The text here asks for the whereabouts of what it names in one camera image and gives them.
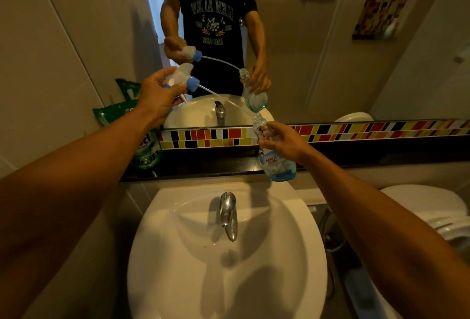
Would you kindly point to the clear spray bottle blue liquid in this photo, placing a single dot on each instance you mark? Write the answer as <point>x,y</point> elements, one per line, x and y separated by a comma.
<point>277,168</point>

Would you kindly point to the person's left forearm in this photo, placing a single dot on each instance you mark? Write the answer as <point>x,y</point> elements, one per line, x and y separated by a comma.
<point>66,197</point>

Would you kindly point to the white ceramic washbasin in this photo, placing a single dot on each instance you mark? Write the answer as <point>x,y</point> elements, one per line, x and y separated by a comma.
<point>257,278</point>

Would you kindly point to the green detergent refill pouch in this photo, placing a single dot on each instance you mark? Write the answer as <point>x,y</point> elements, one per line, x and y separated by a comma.
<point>147,153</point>

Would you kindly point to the blue plastic bin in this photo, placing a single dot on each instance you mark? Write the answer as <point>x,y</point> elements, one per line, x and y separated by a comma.
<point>358,293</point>

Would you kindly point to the chrome faucet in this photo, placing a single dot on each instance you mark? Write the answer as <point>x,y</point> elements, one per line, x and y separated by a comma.
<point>227,212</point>

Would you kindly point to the white blue trigger sprayer head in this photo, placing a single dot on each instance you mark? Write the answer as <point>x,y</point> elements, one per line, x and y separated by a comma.
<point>182,74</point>

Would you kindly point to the person's right hand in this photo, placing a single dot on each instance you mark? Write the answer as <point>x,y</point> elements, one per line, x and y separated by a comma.
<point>290,144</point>

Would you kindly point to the white toilet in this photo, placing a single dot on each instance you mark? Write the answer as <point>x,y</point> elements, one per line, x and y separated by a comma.
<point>422,201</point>

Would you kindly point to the person's left hand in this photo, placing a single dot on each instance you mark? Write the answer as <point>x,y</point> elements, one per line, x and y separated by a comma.
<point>154,100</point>

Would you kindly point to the person's right thumb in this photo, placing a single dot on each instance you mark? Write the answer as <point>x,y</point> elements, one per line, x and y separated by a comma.
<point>270,144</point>

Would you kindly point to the person's right forearm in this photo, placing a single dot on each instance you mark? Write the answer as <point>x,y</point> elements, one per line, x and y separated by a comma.
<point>382,234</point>

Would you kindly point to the wall mirror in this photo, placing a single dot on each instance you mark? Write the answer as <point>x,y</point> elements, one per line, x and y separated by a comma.
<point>312,54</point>

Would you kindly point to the person's left thumb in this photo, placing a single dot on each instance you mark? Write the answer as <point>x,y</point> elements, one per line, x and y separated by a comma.
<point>178,91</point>

